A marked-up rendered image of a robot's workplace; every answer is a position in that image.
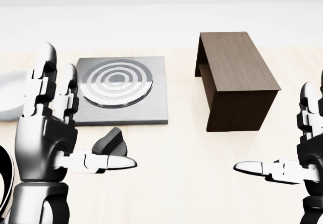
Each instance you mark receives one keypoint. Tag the white plate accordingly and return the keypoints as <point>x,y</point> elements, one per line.
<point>12,95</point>

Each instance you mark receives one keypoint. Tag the flat grey stove plate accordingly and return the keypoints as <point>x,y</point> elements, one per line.
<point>123,92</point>

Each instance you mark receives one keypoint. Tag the black and white bowl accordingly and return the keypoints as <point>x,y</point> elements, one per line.
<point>5,173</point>

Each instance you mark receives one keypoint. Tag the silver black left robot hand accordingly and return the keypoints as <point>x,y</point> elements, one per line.
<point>43,143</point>

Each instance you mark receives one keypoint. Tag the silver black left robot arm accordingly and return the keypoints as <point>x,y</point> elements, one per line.
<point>38,203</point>

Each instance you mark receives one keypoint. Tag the round black stove knob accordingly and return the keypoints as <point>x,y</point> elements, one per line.
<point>112,143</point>

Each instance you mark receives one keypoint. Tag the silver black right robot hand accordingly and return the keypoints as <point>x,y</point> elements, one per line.
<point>309,156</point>

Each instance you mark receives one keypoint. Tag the dark brown wooden shelf box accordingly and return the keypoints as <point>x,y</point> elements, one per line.
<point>237,82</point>

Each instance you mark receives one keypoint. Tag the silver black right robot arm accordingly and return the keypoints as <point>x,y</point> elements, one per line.
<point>313,211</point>

